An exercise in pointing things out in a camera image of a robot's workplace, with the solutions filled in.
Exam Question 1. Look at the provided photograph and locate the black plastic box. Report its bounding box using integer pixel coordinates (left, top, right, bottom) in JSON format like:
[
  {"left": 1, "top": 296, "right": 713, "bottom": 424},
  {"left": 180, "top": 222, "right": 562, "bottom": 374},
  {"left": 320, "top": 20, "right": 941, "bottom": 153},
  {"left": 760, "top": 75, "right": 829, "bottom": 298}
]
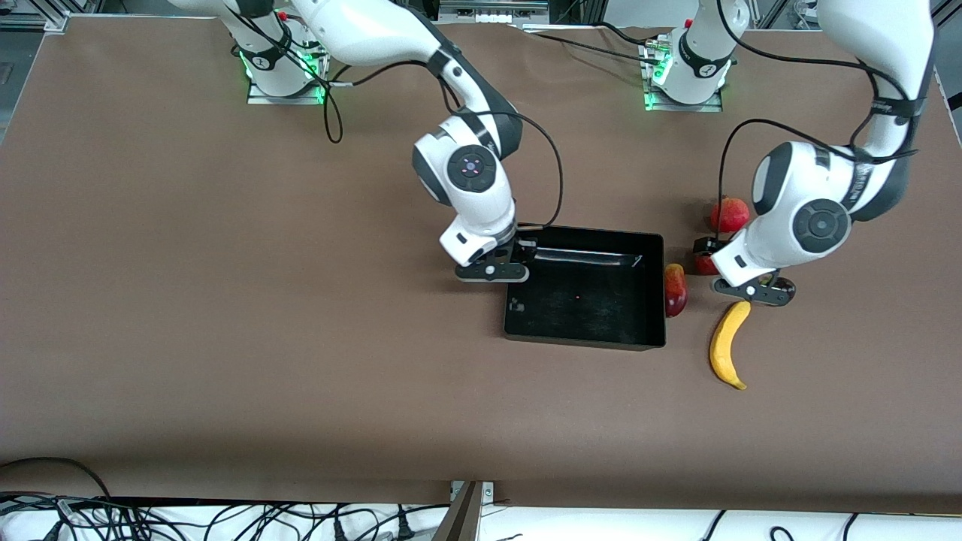
[{"left": 503, "top": 225, "right": 667, "bottom": 352}]

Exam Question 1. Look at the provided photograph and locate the yellow banana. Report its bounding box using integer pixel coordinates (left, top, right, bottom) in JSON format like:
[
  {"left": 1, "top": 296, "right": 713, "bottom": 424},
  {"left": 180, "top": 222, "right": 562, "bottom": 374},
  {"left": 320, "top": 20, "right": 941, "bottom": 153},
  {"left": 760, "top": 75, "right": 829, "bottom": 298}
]
[{"left": 709, "top": 301, "right": 752, "bottom": 391}]

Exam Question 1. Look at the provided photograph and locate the red pomegranate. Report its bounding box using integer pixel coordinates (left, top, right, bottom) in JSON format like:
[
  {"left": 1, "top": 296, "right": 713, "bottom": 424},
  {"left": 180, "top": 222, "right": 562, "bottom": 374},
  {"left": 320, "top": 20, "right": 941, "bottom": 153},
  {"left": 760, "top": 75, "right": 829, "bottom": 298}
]
[{"left": 711, "top": 197, "right": 752, "bottom": 234}]

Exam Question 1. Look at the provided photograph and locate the red yellow mango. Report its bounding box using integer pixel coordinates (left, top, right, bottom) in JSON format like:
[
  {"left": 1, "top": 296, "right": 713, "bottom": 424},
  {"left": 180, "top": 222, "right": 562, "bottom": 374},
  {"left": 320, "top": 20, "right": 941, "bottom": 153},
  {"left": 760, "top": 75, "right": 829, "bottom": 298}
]
[{"left": 664, "top": 263, "right": 689, "bottom": 319}]

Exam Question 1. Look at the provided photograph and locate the brown table cover sheet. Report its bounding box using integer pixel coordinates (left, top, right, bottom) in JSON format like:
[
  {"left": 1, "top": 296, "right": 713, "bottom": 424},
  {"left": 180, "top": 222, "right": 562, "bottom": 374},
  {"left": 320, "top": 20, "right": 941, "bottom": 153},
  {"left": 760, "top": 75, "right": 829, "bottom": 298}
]
[{"left": 0, "top": 14, "right": 962, "bottom": 518}]

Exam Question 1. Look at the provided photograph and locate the dark diagonal metal beam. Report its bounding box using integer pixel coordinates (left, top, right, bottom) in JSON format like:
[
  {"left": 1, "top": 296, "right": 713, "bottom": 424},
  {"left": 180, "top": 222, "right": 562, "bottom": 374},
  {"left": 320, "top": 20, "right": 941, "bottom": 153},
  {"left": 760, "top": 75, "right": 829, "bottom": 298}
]
[{"left": 431, "top": 481, "right": 483, "bottom": 541}]

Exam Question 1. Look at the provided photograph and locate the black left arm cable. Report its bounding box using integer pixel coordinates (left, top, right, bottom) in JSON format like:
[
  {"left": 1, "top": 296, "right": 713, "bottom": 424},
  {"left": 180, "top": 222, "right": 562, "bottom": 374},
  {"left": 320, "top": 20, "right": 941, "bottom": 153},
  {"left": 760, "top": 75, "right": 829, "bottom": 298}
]
[{"left": 716, "top": 0, "right": 921, "bottom": 245}]

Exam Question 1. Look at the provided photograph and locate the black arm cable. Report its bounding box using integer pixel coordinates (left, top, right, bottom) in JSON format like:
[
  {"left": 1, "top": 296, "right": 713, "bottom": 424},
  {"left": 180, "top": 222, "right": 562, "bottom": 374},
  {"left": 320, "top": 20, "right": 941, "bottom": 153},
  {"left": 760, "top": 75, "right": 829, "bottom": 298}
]
[
  {"left": 716, "top": 0, "right": 921, "bottom": 245},
  {"left": 322, "top": 60, "right": 564, "bottom": 228}
]

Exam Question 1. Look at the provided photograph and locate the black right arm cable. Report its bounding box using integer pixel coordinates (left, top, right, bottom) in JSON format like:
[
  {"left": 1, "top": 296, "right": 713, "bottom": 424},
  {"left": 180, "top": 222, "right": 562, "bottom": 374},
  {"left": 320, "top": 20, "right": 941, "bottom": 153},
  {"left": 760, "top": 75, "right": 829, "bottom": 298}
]
[{"left": 322, "top": 60, "right": 564, "bottom": 228}]

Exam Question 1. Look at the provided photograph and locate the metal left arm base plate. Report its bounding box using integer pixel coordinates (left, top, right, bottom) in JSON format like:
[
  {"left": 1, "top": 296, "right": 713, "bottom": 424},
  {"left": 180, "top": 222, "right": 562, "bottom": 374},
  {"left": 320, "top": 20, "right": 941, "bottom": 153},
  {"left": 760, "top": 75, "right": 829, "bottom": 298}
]
[{"left": 643, "top": 34, "right": 725, "bottom": 113}]

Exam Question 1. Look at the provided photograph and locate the long black table cable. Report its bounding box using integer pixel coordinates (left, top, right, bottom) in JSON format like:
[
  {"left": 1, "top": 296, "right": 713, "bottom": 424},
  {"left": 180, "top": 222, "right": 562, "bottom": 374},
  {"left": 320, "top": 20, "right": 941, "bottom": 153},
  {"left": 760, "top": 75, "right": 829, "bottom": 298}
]
[{"left": 535, "top": 32, "right": 666, "bottom": 67}]

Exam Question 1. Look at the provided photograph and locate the short black table cable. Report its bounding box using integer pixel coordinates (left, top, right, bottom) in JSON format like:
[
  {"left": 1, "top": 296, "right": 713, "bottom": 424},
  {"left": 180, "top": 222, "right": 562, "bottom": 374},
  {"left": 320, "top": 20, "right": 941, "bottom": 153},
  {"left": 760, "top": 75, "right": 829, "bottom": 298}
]
[{"left": 597, "top": 21, "right": 670, "bottom": 46}]

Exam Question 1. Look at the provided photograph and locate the aluminium frame rack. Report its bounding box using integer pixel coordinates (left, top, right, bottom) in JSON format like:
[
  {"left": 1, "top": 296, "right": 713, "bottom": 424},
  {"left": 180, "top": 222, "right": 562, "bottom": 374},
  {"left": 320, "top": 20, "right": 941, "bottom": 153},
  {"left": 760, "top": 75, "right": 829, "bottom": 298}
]
[{"left": 421, "top": 0, "right": 608, "bottom": 29}]

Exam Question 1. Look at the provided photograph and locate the small metal edge bracket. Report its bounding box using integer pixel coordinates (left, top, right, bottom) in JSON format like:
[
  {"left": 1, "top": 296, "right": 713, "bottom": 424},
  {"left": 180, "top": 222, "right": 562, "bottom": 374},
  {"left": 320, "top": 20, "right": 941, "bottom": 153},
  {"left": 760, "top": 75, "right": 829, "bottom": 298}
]
[{"left": 449, "top": 480, "right": 496, "bottom": 503}]

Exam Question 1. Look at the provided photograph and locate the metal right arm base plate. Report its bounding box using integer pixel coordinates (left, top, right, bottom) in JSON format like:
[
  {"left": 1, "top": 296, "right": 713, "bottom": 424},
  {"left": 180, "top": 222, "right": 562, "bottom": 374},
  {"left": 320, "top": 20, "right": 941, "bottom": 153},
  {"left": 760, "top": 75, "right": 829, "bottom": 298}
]
[{"left": 247, "top": 45, "right": 327, "bottom": 106}]

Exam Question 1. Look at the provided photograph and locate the black cable tangle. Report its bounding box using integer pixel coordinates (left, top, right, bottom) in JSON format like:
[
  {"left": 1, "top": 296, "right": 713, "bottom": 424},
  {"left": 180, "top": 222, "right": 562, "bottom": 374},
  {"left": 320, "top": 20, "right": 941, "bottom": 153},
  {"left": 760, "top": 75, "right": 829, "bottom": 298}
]
[{"left": 0, "top": 492, "right": 452, "bottom": 541}]

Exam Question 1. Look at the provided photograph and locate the black arched cable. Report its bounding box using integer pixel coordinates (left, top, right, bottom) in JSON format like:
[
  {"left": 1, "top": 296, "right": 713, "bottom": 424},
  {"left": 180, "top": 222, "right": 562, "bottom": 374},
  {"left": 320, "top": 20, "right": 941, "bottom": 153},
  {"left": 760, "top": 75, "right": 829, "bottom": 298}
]
[{"left": 0, "top": 456, "right": 113, "bottom": 503}]

